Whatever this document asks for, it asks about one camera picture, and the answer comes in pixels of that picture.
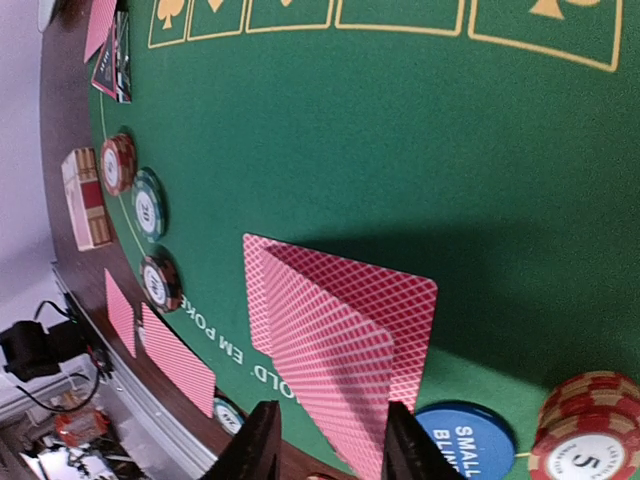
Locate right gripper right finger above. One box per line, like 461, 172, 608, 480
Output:
381, 401, 463, 480

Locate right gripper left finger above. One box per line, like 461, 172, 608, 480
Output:
204, 400, 281, 480

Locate blue small blind button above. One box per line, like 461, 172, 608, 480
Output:
415, 401, 517, 479

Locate red chips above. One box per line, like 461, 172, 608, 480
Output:
100, 133, 137, 196
528, 371, 639, 480

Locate black chips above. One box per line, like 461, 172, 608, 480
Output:
139, 252, 183, 313

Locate green chips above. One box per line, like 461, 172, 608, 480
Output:
132, 167, 168, 243

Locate triangular black red dealer button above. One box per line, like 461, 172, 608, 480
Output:
91, 10, 132, 104

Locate round green poker mat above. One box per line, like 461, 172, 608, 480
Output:
89, 1, 639, 479

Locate playing card box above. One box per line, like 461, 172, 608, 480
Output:
61, 148, 112, 252

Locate aluminium front rail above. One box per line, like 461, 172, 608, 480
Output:
53, 265, 217, 479

